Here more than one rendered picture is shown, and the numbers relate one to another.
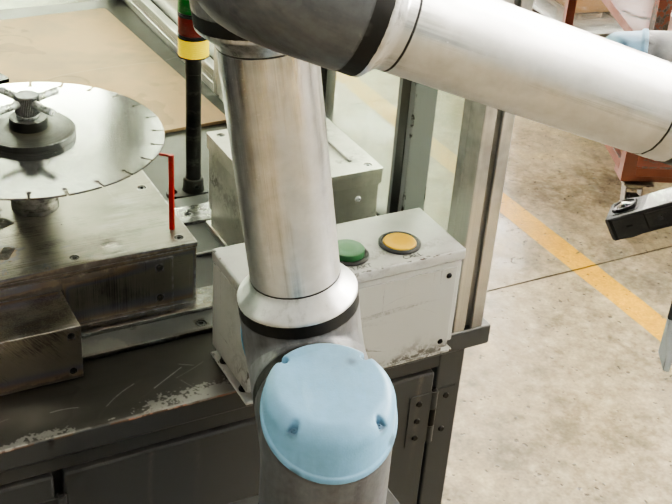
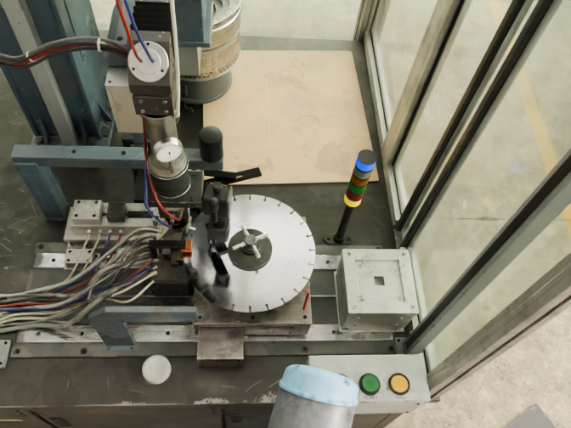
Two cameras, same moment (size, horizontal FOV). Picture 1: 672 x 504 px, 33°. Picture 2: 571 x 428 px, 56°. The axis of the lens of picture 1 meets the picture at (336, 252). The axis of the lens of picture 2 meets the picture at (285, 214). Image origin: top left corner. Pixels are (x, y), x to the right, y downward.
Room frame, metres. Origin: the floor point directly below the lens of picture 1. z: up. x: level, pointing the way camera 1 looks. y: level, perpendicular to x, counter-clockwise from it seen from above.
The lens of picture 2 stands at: (0.71, 0.11, 2.15)
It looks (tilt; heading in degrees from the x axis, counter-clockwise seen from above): 59 degrees down; 20
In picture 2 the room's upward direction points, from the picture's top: 9 degrees clockwise
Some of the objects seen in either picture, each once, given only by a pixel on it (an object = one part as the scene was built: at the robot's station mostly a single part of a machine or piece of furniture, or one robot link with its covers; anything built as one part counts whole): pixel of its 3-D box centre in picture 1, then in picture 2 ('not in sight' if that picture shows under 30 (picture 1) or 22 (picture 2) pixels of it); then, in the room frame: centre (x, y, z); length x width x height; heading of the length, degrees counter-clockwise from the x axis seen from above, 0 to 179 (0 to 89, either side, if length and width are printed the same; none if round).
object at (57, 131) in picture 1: (28, 125); (250, 247); (1.26, 0.39, 0.96); 0.11 x 0.11 x 0.03
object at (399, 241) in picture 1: (399, 247); (398, 384); (1.15, -0.07, 0.89); 0.04 x 0.04 x 0.02
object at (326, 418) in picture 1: (325, 436); not in sight; (0.78, 0.00, 0.91); 0.13 x 0.12 x 0.14; 12
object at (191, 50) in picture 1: (193, 45); (353, 197); (1.52, 0.22, 0.98); 0.05 x 0.04 x 0.03; 30
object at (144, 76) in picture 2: not in sight; (166, 53); (1.30, 0.60, 1.45); 0.35 x 0.07 x 0.28; 30
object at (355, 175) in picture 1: (290, 199); (373, 291); (1.37, 0.07, 0.82); 0.18 x 0.18 x 0.15; 30
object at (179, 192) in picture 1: (193, 184); (339, 238); (1.52, 0.22, 0.76); 0.09 x 0.03 x 0.03; 120
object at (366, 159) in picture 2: not in sight; (365, 160); (1.52, 0.22, 1.14); 0.05 x 0.04 x 0.03; 30
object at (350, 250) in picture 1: (347, 254); (370, 384); (1.12, -0.01, 0.90); 0.04 x 0.04 x 0.02
